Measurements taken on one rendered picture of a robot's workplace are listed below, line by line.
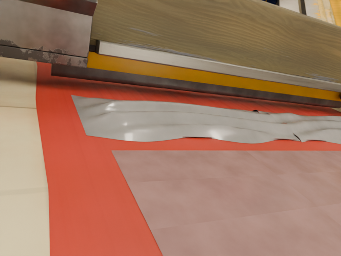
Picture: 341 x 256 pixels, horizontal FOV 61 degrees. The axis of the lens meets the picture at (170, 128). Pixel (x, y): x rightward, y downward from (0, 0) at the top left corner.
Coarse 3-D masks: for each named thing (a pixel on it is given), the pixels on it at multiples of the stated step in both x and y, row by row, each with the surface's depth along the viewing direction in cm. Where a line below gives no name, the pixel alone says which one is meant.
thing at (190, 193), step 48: (48, 96) 21; (96, 96) 23; (144, 96) 26; (192, 96) 31; (48, 144) 14; (96, 144) 16; (144, 144) 17; (192, 144) 19; (240, 144) 21; (288, 144) 23; (48, 192) 11; (96, 192) 12; (144, 192) 13; (192, 192) 14; (240, 192) 14; (288, 192) 16; (336, 192) 17; (96, 240) 10; (144, 240) 10; (192, 240) 11; (240, 240) 11; (288, 240) 12; (336, 240) 13
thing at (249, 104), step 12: (228, 96) 35; (252, 108) 32; (264, 108) 33; (276, 108) 35; (288, 108) 36; (300, 108) 38; (312, 108) 40; (324, 108) 42; (312, 144) 25; (324, 144) 26; (336, 144) 26; (336, 156) 23
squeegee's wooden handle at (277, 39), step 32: (128, 0) 22; (160, 0) 24; (192, 0) 25; (224, 0) 26; (256, 0) 28; (96, 32) 22; (128, 32) 23; (160, 32) 24; (192, 32) 26; (224, 32) 27; (256, 32) 29; (288, 32) 30; (320, 32) 32; (256, 64) 30; (288, 64) 32; (320, 64) 34
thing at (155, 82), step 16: (96, 80) 25; (112, 80) 25; (128, 80) 26; (144, 80) 26; (160, 80) 27; (176, 80) 28; (240, 96) 32; (256, 96) 33; (272, 96) 34; (288, 96) 35
